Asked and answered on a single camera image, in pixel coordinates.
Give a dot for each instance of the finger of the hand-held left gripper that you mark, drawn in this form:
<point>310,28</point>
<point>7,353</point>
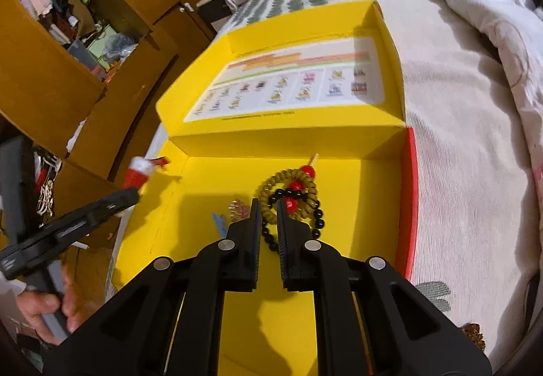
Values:
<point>91,228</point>
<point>106,204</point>

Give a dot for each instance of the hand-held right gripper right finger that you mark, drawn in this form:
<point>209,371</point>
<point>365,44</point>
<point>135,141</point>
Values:
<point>292,257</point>

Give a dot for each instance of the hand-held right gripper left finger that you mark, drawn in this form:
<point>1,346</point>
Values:
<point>248,240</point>

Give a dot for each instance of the red bead hair stick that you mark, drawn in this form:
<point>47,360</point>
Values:
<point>307,170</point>

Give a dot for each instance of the yellow cardboard box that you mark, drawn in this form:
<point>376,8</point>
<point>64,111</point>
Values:
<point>271,138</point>

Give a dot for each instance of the person's left hand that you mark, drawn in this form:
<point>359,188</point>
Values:
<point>42,304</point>

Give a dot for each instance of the silver crystal charm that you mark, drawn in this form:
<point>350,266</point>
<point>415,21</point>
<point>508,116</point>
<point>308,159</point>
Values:
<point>237,209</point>

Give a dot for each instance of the wooden wardrobe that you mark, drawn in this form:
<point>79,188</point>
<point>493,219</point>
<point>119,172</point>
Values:
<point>42,74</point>

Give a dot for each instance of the blue plastic bag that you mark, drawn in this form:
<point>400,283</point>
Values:
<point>118,47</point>

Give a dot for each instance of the dark nightstand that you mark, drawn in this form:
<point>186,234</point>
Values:
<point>214,11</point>

